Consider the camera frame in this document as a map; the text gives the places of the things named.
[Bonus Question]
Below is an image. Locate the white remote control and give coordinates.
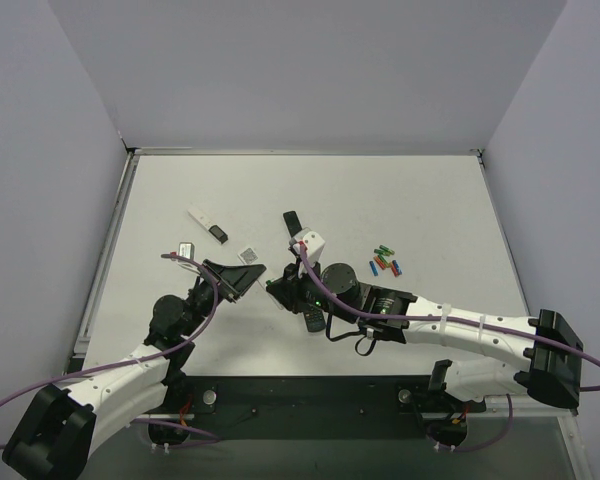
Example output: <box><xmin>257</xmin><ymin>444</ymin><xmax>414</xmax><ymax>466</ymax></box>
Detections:
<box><xmin>237</xmin><ymin>246</ymin><xmax>267</xmax><ymax>295</ymax></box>

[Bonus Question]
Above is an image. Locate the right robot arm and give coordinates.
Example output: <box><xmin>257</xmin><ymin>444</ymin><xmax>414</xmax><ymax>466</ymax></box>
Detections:
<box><xmin>266</xmin><ymin>262</ymin><xmax>584</xmax><ymax>409</ymax></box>

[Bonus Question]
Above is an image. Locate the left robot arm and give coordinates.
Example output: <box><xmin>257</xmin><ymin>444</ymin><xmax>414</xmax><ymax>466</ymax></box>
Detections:
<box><xmin>2</xmin><ymin>260</ymin><xmax>266</xmax><ymax>479</ymax></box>

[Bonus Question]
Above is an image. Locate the black remote with buttons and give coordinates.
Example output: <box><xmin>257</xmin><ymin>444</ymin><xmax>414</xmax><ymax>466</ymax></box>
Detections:
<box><xmin>302</xmin><ymin>308</ymin><xmax>326</xmax><ymax>333</ymax></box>

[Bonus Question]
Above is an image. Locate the white remote with display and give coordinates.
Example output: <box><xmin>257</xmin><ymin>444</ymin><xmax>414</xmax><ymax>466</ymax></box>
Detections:
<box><xmin>187</xmin><ymin>205</ymin><xmax>229</xmax><ymax>245</ymax></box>

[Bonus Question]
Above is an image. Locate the slim black remote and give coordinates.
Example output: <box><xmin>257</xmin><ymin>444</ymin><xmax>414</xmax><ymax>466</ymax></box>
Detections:
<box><xmin>283</xmin><ymin>210</ymin><xmax>304</xmax><ymax>238</ymax></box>

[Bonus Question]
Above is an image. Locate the blue battery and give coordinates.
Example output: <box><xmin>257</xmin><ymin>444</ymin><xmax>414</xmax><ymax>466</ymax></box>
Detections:
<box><xmin>369</xmin><ymin>260</ymin><xmax>379</xmax><ymax>277</ymax></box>
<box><xmin>392</xmin><ymin>260</ymin><xmax>403</xmax><ymax>275</ymax></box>

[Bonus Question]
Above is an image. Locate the orange red battery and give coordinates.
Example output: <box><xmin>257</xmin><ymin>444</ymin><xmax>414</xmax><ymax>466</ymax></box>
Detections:
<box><xmin>389</xmin><ymin>262</ymin><xmax>399</xmax><ymax>277</ymax></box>
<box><xmin>374</xmin><ymin>256</ymin><xmax>386</xmax><ymax>269</ymax></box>

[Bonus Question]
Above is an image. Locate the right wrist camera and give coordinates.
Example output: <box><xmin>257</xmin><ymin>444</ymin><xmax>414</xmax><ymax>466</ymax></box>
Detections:
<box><xmin>289</xmin><ymin>228</ymin><xmax>326</xmax><ymax>265</ymax></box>

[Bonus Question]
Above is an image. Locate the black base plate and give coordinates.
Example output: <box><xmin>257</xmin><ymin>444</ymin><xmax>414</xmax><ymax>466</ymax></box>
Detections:
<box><xmin>153</xmin><ymin>375</ymin><xmax>486</xmax><ymax>440</ymax></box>

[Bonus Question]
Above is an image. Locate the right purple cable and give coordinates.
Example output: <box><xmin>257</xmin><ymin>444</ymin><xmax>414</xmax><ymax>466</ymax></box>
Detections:
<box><xmin>297</xmin><ymin>242</ymin><xmax>600</xmax><ymax>391</ymax></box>

